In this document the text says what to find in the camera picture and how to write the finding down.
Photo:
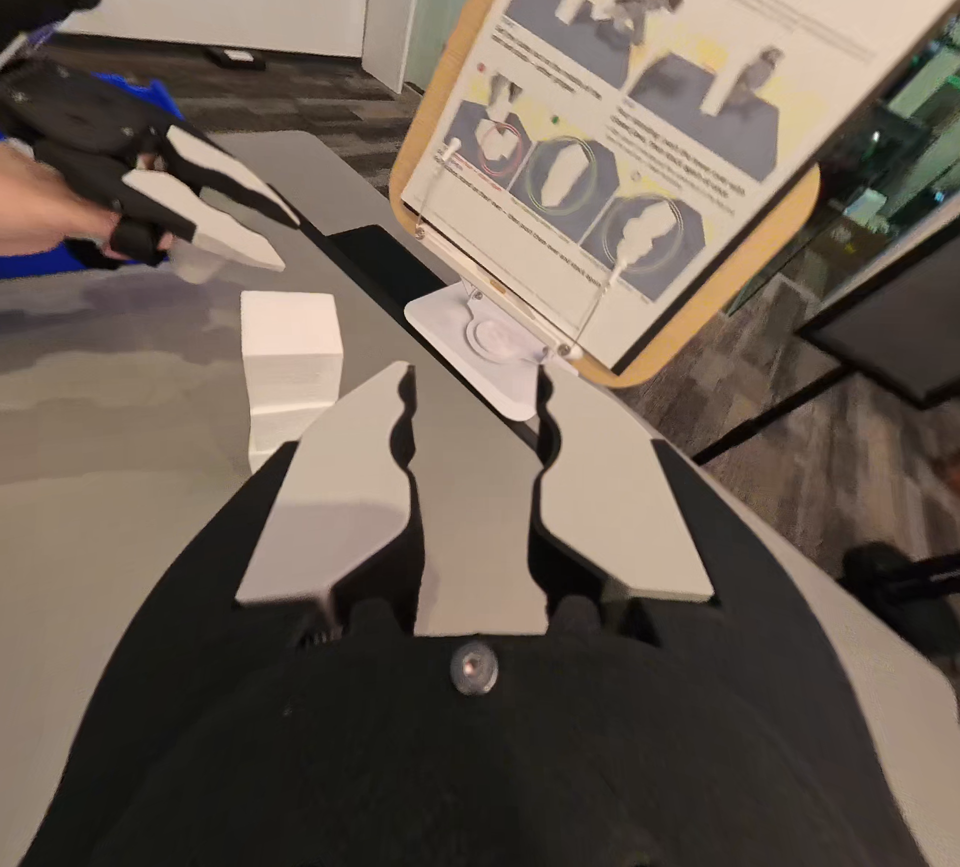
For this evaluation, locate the black chair part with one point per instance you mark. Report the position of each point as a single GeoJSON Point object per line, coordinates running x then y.
{"type": "Point", "coordinates": [892, 589]}

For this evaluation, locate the printed instruction sheet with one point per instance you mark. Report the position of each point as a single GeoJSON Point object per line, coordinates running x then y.
{"type": "Point", "coordinates": [675, 94]}

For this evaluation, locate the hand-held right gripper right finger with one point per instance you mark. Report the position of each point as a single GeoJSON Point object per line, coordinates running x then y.
{"type": "Point", "coordinates": [622, 514]}

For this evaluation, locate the black power adapter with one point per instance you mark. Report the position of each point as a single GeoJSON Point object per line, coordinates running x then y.
{"type": "Point", "coordinates": [238, 57]}

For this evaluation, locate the blue plastic bin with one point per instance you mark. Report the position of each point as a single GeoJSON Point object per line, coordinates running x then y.
{"type": "Point", "coordinates": [30, 265]}

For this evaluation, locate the white foam cube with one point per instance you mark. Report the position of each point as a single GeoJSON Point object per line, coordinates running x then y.
{"type": "Point", "coordinates": [274, 432]}
{"type": "Point", "coordinates": [292, 349]}

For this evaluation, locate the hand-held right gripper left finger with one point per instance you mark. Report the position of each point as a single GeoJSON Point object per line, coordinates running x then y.
{"type": "Point", "coordinates": [330, 514]}

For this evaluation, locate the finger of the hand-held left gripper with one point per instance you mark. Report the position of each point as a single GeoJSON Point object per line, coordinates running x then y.
{"type": "Point", "coordinates": [217, 233]}
{"type": "Point", "coordinates": [217, 166]}

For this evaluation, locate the wooden board document stand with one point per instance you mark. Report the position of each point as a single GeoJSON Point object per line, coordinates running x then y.
{"type": "Point", "coordinates": [750, 259]}

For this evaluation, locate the person's left hand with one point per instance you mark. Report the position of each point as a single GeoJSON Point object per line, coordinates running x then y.
{"type": "Point", "coordinates": [52, 207]}

